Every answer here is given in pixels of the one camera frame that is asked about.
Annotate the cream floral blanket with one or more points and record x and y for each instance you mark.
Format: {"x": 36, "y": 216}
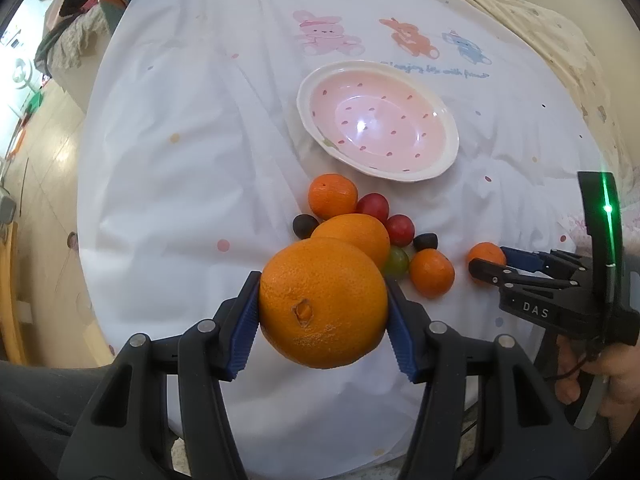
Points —
{"x": 566, "y": 50}

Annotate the small mandarin top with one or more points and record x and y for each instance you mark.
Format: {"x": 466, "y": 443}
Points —
{"x": 330, "y": 195}

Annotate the green grape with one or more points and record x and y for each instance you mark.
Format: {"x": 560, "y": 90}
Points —
{"x": 397, "y": 263}

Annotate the red plum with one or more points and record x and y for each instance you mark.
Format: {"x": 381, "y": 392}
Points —
{"x": 400, "y": 230}
{"x": 374, "y": 205}

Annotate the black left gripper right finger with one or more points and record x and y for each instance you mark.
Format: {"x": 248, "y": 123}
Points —
{"x": 521, "y": 431}

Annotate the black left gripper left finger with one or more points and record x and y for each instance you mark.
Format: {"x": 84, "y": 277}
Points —
{"x": 123, "y": 432}

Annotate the pile of clothes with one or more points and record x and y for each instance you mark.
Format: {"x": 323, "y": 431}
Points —
{"x": 74, "y": 25}

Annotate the large orange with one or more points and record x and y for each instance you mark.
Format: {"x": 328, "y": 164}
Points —
{"x": 322, "y": 303}
{"x": 360, "y": 230}

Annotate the dark grape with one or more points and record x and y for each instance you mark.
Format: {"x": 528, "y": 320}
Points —
{"x": 303, "y": 226}
{"x": 425, "y": 241}

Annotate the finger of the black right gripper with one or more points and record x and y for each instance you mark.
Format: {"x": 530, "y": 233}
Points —
{"x": 512, "y": 279}
{"x": 555, "y": 262}

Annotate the small mandarin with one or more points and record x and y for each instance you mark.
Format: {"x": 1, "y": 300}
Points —
{"x": 486, "y": 251}
{"x": 431, "y": 273}
{"x": 330, "y": 195}

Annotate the yellow wooden chair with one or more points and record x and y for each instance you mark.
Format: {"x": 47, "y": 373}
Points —
{"x": 11, "y": 332}

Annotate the pink strawberry pattern bowl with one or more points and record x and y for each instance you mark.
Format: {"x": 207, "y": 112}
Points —
{"x": 378, "y": 120}

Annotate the person right hand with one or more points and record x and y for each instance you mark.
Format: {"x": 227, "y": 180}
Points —
{"x": 621, "y": 364}

